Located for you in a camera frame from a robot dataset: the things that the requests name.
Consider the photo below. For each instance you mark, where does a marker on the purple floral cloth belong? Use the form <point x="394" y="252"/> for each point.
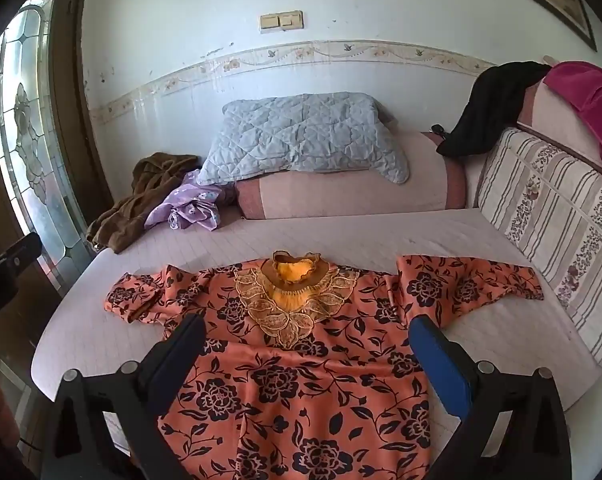
<point x="188" y="205"/>

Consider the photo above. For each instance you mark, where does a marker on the pink quilted mattress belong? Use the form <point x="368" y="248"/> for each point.
<point x="331" y="240"/>

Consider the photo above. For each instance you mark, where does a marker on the beige light switch plate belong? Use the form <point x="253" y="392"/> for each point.
<point x="281" y="21"/>

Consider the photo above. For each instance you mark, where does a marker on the striped floral cushion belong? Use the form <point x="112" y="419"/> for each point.
<point x="556" y="225"/>

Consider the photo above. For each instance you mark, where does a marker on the pink headboard cushion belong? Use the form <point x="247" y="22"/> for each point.
<point x="551" y="120"/>

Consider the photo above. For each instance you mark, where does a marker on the pink bolster pillow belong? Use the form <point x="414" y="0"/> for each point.
<point x="351" y="185"/>

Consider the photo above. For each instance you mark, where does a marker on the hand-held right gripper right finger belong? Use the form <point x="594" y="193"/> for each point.
<point x="443" y="365"/>

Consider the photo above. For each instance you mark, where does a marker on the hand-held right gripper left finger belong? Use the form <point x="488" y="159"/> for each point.
<point x="168" y="380"/>

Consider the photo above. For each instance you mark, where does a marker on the brown towel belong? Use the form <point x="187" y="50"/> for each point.
<point x="136" y="195"/>

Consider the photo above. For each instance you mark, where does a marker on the magenta garment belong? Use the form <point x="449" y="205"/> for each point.
<point x="588" y="105"/>

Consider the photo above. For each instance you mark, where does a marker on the stained glass door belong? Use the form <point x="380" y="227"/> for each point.
<point x="31" y="160"/>

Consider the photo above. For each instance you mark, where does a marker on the orange floral blouse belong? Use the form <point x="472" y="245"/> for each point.
<point x="301" y="360"/>

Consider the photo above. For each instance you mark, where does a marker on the black garment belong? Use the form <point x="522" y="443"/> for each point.
<point x="491" y="107"/>

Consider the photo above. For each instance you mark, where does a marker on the grey quilted pillow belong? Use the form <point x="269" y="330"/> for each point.
<point x="306" y="135"/>

